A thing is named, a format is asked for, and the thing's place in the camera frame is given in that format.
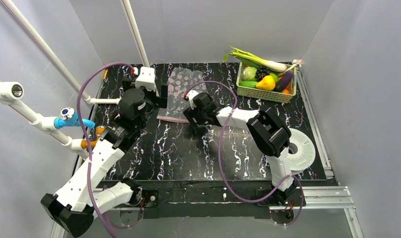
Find clear zip top bag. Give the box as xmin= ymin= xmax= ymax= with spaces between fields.
xmin=157 ymin=68 xmax=203 ymax=123

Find green cucumber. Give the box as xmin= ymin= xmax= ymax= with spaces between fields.
xmin=239 ymin=81 xmax=257 ymax=88

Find yellow bell pepper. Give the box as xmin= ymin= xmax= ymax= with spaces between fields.
xmin=256 ymin=75 xmax=275 ymax=91

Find purple eggplant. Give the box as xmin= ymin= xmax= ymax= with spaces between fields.
xmin=274 ymin=71 xmax=293 ymax=92

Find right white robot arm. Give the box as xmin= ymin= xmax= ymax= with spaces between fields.
xmin=184 ymin=90 xmax=296 ymax=204

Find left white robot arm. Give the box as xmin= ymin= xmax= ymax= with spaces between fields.
xmin=41 ymin=75 xmax=167 ymax=238

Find cream plastic basket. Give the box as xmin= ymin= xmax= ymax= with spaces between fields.
xmin=236 ymin=62 xmax=297 ymax=104

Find green cabbage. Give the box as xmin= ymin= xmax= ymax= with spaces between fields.
xmin=242 ymin=66 xmax=258 ymax=81

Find green white leek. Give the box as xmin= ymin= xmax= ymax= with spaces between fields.
xmin=223 ymin=46 xmax=287 ymax=73

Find green apple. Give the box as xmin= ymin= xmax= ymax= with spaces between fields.
xmin=269 ymin=73 xmax=279 ymax=84

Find orange fruit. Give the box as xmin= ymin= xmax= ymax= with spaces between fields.
xmin=282 ymin=82 xmax=291 ymax=94

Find orange pipe fitting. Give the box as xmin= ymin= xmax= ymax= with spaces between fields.
xmin=80 ymin=125 xmax=106 ymax=150

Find blue pipe fitting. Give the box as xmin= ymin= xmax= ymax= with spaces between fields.
xmin=54 ymin=107 xmax=80 ymax=129

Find white tape roll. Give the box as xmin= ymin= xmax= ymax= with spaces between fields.
xmin=288 ymin=128 xmax=316 ymax=175

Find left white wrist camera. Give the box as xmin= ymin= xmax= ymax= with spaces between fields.
xmin=135 ymin=66 xmax=157 ymax=92

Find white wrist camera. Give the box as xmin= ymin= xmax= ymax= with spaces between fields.
xmin=184 ymin=90 xmax=199 ymax=109
xmin=135 ymin=66 xmax=157 ymax=92

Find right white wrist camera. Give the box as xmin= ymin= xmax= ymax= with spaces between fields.
xmin=184 ymin=90 xmax=199 ymax=109

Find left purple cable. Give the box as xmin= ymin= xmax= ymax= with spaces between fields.
xmin=76 ymin=61 xmax=136 ymax=238

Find purple cable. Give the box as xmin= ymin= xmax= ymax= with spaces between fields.
xmin=76 ymin=61 xmax=136 ymax=238
xmin=184 ymin=80 xmax=305 ymax=227

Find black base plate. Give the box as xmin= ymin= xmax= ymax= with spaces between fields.
xmin=110 ymin=178 xmax=306 ymax=220

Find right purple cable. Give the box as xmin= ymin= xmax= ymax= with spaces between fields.
xmin=184 ymin=80 xmax=305 ymax=227

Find white pvc pipe frame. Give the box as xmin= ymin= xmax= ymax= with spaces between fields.
xmin=0 ymin=0 xmax=150 ymax=158

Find aluminium frame rail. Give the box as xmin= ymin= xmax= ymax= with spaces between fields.
xmin=56 ymin=65 xmax=364 ymax=238

